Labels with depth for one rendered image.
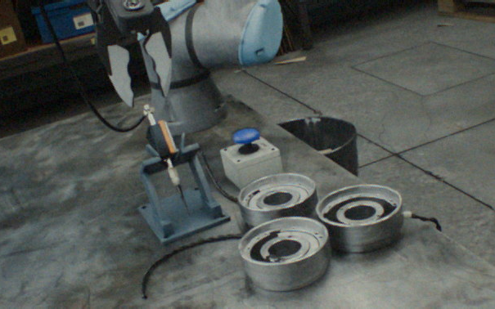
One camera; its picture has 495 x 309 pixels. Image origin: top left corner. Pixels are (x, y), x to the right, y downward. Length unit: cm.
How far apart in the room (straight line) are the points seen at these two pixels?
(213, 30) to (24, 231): 46
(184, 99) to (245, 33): 19
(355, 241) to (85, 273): 35
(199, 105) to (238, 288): 56
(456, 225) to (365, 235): 165
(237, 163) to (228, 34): 28
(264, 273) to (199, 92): 60
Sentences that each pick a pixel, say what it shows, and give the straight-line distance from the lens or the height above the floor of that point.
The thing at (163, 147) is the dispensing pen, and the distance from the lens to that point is 99.
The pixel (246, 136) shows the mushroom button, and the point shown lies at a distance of 107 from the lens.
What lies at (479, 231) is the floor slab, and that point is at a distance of 246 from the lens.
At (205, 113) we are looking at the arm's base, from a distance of 134.
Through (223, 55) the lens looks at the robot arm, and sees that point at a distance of 127.
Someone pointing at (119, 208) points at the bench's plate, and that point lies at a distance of 112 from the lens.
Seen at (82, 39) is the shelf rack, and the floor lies 45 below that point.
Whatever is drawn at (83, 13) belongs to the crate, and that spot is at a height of 57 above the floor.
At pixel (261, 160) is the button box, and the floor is 84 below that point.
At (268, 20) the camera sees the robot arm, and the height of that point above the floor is 99.
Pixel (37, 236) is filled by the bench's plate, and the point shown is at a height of 80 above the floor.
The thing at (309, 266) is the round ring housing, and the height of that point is 83.
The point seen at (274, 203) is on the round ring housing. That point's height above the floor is 81.
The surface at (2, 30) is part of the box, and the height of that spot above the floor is 60.
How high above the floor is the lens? 126
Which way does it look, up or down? 23 degrees down
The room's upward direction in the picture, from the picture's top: 12 degrees counter-clockwise
